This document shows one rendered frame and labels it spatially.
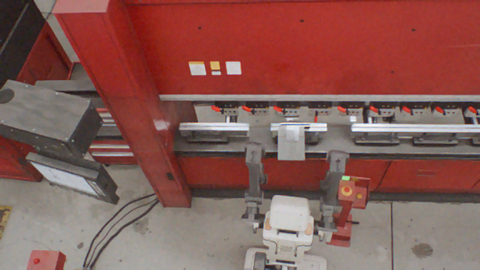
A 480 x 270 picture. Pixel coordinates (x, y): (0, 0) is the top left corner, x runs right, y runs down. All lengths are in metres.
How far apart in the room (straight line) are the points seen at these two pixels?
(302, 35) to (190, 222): 2.13
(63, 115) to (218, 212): 2.03
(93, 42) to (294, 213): 1.34
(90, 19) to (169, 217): 2.26
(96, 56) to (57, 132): 0.43
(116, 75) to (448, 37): 1.73
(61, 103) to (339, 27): 1.43
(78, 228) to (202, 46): 2.31
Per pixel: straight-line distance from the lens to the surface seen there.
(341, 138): 3.23
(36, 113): 2.32
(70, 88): 2.68
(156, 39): 2.46
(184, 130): 3.19
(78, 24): 2.19
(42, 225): 4.35
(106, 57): 2.32
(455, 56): 2.65
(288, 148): 3.01
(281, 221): 2.43
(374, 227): 3.93
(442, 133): 3.35
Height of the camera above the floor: 3.61
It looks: 59 degrees down
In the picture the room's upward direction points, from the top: 8 degrees counter-clockwise
